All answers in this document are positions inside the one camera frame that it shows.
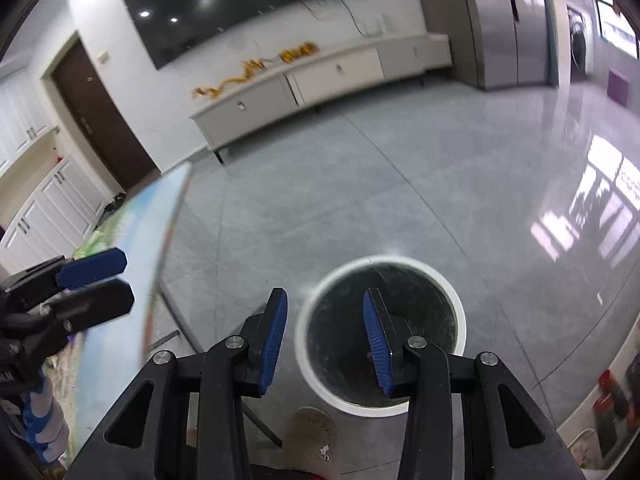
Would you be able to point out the white router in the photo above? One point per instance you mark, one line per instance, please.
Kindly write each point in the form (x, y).
(385, 24)

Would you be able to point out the dark brown entrance door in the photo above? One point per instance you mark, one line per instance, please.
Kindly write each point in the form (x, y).
(99, 119)

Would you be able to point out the white tv cabinet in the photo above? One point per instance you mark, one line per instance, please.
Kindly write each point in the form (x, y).
(330, 74)

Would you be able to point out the purple stool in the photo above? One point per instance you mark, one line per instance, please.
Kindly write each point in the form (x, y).
(618, 87)

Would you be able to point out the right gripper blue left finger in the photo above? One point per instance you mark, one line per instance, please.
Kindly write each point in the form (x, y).
(182, 418)

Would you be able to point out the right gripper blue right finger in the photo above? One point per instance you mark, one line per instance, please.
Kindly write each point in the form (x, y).
(506, 435)

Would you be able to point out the grey double door refrigerator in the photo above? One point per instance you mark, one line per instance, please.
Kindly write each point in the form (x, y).
(495, 44)

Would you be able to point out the golden dragon ornament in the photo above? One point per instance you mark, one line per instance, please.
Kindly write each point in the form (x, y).
(255, 66)

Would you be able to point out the washing machine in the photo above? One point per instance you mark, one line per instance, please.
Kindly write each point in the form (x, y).
(581, 44)

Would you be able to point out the white wall cupboard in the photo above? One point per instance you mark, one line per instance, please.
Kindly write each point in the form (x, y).
(51, 200)

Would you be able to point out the beige slipper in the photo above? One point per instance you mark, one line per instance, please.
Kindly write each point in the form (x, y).
(310, 444)

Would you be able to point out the left hand blue white glove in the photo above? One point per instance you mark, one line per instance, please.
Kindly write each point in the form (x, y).
(43, 420)

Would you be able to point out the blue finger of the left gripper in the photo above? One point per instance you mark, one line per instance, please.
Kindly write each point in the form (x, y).
(92, 305)
(76, 274)

